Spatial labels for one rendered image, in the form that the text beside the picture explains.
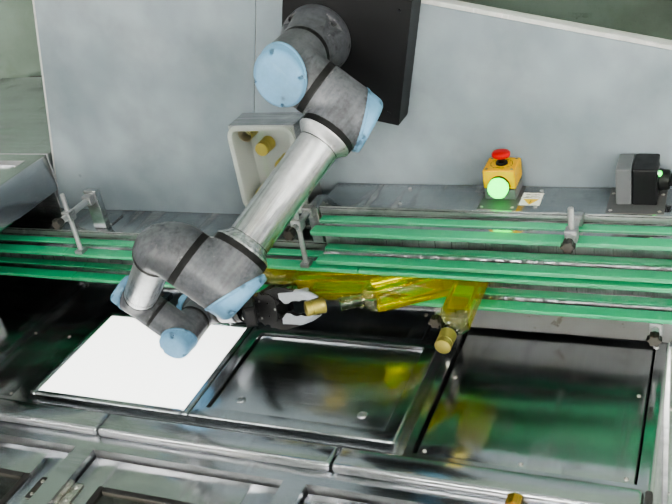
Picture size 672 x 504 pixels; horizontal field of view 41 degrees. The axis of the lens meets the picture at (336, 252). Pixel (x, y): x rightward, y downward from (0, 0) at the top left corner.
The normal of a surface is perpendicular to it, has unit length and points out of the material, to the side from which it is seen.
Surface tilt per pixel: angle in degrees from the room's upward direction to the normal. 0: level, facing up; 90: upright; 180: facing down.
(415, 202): 90
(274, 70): 5
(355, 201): 90
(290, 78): 5
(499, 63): 0
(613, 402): 90
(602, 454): 90
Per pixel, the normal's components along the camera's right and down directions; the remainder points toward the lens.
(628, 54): -0.36, 0.50
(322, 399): -0.16, -0.87
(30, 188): 0.92, 0.04
